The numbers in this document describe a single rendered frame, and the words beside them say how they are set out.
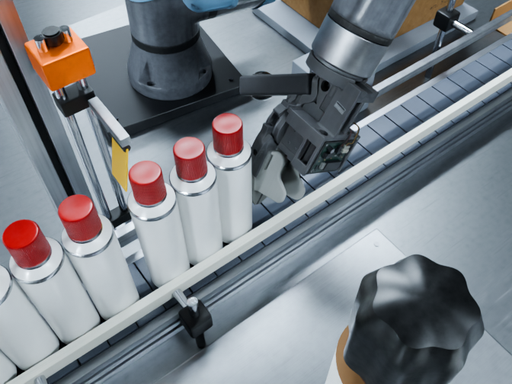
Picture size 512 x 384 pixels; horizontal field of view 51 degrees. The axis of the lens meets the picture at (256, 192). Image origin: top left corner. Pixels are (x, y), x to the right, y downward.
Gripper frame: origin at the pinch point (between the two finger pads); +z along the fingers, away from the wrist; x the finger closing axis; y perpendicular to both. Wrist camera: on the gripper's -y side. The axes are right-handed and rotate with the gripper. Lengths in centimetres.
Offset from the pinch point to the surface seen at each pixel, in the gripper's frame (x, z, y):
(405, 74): 24.8, -17.5, -2.8
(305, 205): 5.2, -0.7, 4.5
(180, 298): -12.3, 9.9, 5.9
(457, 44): 35.1, -23.4, -2.9
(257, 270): 0.5, 9.0, 5.9
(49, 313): -26.6, 11.0, 2.3
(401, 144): 21.2, -9.9, 4.5
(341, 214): 13.5, 1.2, 5.9
